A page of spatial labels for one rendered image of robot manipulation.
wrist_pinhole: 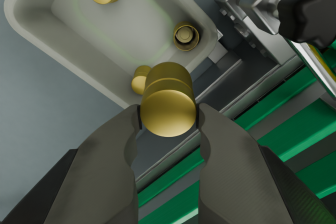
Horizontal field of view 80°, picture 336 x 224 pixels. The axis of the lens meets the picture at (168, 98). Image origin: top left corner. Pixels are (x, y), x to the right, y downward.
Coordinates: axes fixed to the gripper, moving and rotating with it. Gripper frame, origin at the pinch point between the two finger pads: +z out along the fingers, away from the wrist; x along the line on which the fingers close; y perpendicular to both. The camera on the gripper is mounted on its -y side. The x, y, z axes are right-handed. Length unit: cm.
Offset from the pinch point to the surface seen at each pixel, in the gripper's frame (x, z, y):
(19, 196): -42, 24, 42
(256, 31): 8.9, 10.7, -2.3
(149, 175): -3.7, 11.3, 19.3
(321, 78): 11.4, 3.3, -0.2
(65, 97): -21.0, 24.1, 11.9
